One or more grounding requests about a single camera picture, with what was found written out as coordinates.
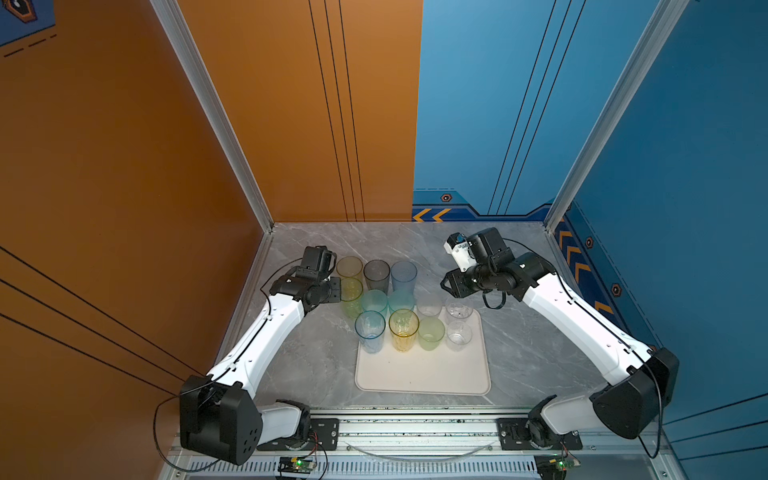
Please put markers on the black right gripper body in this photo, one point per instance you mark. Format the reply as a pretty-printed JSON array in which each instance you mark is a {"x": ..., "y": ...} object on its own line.
[{"x": 467, "y": 282}]

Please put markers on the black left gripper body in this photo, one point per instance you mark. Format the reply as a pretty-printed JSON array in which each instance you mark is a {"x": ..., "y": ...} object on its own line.
[{"x": 330, "y": 290}]

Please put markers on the green tinted cup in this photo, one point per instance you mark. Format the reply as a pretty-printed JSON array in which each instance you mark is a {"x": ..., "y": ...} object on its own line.
[{"x": 351, "y": 298}]

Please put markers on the teal textured cup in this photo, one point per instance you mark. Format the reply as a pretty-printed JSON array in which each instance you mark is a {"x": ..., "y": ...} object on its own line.
[
  {"x": 401, "y": 300},
  {"x": 376, "y": 301}
]

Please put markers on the light blue cup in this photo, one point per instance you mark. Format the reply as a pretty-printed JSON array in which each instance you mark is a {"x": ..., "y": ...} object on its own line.
[
  {"x": 370, "y": 327},
  {"x": 403, "y": 276}
]

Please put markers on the light green cup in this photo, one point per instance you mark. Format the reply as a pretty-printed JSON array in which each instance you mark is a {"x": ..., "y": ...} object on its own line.
[{"x": 430, "y": 333}]

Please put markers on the yellow tinted cup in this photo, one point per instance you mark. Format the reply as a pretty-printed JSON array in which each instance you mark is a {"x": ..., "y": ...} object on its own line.
[{"x": 403, "y": 325}]

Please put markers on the clear faceted cup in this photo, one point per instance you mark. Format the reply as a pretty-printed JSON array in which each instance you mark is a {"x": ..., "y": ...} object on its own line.
[{"x": 458, "y": 311}]

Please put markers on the clear textured cup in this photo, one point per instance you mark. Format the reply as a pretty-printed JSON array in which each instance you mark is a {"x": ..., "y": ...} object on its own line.
[{"x": 429, "y": 305}]

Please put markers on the teal textured cup front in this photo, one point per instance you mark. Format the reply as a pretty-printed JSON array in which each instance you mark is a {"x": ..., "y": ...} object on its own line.
[{"x": 401, "y": 300}]

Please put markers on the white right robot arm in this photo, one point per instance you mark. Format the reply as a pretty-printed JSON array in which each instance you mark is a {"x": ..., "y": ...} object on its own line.
[{"x": 639, "y": 381}]

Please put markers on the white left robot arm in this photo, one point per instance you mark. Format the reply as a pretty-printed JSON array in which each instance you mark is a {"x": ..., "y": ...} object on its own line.
[{"x": 218, "y": 416}]

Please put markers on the cream rectangular tray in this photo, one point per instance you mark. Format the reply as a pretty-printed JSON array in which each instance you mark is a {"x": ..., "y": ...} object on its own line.
[{"x": 439, "y": 371}]

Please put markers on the yellow-brown tinted cup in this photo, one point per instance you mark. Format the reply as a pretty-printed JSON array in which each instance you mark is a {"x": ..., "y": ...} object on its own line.
[{"x": 350, "y": 267}]

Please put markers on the grey smoked cup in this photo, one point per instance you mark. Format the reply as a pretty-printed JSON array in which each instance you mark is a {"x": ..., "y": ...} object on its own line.
[{"x": 377, "y": 275}]

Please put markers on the left green circuit board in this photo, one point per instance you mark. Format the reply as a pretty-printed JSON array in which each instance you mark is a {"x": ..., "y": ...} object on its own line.
[{"x": 296, "y": 467}]

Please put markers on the right circuit board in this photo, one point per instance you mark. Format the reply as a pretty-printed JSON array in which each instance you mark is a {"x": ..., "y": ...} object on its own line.
[{"x": 555, "y": 468}]

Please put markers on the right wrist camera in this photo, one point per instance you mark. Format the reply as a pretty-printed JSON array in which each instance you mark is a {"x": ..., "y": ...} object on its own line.
[{"x": 459, "y": 248}]

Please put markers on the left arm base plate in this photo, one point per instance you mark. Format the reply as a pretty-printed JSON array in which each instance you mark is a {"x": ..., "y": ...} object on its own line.
[{"x": 323, "y": 430}]

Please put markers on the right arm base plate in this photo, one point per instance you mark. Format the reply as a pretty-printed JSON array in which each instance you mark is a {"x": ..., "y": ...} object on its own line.
[{"x": 516, "y": 434}]

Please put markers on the aluminium front rail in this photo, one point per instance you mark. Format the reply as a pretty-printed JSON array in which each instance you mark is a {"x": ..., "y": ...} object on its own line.
[{"x": 437, "y": 444}]

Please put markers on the left aluminium corner post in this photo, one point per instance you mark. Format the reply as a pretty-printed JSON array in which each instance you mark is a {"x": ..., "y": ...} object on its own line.
[{"x": 176, "y": 29}]

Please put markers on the aluminium corner post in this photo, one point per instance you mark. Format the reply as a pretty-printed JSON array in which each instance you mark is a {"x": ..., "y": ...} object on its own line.
[
  {"x": 176, "y": 29},
  {"x": 653, "y": 38}
]

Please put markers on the right aluminium corner post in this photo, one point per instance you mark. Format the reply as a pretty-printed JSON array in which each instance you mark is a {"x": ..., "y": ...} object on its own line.
[{"x": 653, "y": 38}]

